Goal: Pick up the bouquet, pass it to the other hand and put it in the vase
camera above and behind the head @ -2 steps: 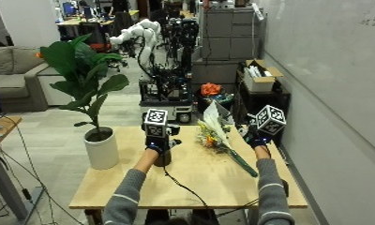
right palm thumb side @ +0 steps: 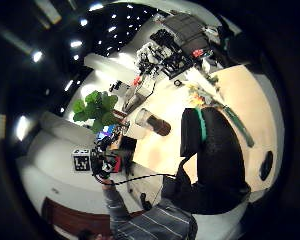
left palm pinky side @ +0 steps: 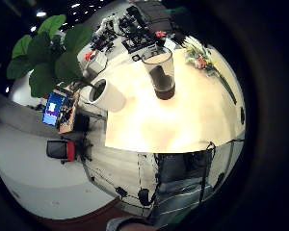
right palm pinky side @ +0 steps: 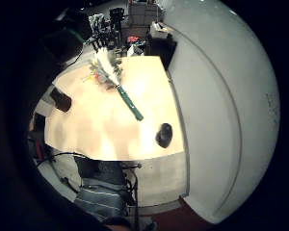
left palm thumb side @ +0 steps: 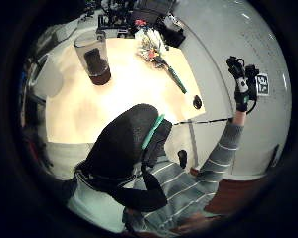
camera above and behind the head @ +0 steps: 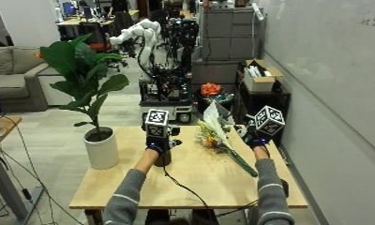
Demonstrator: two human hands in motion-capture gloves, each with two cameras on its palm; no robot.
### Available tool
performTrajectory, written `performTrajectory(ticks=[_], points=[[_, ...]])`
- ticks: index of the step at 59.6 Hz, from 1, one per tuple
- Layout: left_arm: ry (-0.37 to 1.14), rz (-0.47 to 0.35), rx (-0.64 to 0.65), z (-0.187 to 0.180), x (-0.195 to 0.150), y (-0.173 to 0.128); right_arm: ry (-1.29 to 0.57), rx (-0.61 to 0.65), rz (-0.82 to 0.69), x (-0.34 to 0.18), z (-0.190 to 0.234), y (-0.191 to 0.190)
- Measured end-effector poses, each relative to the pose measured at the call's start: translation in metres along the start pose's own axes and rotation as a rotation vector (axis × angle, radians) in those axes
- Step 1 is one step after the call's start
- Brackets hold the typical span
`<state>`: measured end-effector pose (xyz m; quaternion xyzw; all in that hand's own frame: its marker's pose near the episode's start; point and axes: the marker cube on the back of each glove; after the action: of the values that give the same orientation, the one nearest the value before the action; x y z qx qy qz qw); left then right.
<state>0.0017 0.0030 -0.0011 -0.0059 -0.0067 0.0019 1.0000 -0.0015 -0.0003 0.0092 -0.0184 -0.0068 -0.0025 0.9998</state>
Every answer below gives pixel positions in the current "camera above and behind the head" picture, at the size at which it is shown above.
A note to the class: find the wooden side desk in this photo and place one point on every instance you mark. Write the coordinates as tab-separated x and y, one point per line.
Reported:
0	150

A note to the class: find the person's right hand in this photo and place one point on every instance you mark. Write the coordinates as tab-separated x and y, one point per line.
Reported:
254	140

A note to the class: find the background wooden desk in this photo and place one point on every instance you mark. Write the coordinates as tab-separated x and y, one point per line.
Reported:
83	21

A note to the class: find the white marker cube right glove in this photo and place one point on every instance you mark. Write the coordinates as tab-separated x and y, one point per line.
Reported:
269	120

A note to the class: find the orange flowers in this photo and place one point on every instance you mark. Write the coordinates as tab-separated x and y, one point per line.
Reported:
210	89

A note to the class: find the black clamp on table edge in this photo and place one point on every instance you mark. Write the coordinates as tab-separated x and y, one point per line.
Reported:
284	188

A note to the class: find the black office chair orange seat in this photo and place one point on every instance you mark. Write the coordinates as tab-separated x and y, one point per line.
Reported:
99	40

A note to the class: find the whiteboard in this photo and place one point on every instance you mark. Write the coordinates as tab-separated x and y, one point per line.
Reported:
332	72

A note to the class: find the grey sofa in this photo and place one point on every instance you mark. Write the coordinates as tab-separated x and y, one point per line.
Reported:
16	78

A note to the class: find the green plant in white pot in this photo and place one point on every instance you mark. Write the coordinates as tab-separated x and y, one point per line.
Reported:
100	146

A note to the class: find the white marker cube glove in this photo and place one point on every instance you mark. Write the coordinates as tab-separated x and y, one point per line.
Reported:
269	120
156	120

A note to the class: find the black shelf unit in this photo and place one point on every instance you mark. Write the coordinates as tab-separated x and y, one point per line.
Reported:
264	100

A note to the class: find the cardboard box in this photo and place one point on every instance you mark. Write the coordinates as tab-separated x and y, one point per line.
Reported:
260	79

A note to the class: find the black bucket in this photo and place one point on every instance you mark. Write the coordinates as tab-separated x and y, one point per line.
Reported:
204	104

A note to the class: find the paper-wrapped flower bouquet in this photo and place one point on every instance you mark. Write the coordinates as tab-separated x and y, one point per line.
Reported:
213	131

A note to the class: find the white marker cube left glove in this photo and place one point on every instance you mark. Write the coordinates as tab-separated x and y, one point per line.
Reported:
156	120

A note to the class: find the grey filing cabinets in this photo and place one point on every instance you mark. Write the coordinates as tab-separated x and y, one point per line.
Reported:
228	37

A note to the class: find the black mobile robot cart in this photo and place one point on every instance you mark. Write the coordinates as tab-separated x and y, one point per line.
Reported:
170	84

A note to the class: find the person's left hand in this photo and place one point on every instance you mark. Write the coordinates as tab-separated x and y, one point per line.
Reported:
157	145

